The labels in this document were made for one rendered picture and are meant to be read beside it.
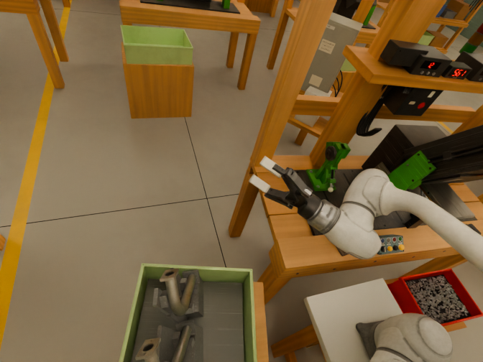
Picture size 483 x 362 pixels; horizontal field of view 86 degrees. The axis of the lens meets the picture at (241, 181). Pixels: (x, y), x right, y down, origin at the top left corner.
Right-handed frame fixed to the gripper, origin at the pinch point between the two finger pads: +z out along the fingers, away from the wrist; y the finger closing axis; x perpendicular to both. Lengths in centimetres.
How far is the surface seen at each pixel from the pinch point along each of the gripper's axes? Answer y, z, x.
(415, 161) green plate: -22, -57, -64
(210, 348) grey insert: -37, -22, 50
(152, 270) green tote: -37, 12, 41
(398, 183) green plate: -32, -60, -56
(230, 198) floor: -157, 9, -43
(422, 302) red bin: -38, -92, -13
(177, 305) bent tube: -12.0, -2.7, 43.0
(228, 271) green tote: -34.8, -12.4, 25.0
